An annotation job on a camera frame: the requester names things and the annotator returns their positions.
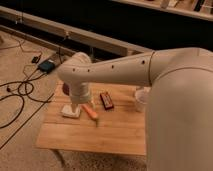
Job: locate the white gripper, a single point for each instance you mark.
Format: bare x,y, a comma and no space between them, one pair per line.
75,108

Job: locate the orange pepper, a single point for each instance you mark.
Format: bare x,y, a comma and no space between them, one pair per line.
91,113

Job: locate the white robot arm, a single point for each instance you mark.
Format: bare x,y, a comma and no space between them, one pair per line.
179,113

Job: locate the white ceramic cup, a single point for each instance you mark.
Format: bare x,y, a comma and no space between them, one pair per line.
141,97

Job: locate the white sponge block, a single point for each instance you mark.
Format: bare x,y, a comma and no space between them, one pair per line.
68,112

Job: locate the dark red bowl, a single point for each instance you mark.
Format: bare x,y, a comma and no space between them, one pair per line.
65,89

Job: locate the red black rectangular box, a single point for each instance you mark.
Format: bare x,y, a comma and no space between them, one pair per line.
106,100

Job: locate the wooden table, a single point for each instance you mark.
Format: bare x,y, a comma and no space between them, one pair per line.
120,130

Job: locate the small black adapter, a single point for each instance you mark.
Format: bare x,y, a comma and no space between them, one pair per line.
36,59

